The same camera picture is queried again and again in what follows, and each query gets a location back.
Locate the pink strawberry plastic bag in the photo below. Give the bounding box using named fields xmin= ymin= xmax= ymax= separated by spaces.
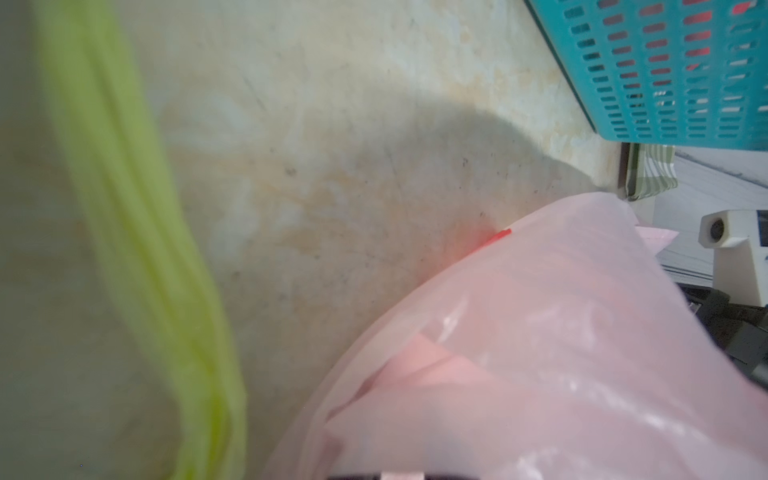
xmin=263 ymin=193 xmax=767 ymax=479

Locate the yellow-green avocado plastic bag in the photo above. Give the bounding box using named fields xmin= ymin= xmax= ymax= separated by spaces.
xmin=33 ymin=1 xmax=247 ymax=479

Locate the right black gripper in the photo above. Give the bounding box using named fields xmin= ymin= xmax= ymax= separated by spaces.
xmin=678 ymin=284 xmax=767 ymax=390

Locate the green checkered cloth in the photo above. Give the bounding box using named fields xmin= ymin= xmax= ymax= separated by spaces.
xmin=625 ymin=143 xmax=679 ymax=201

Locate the teal plastic basket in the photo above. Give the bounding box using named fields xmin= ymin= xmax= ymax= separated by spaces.
xmin=527 ymin=0 xmax=767 ymax=151

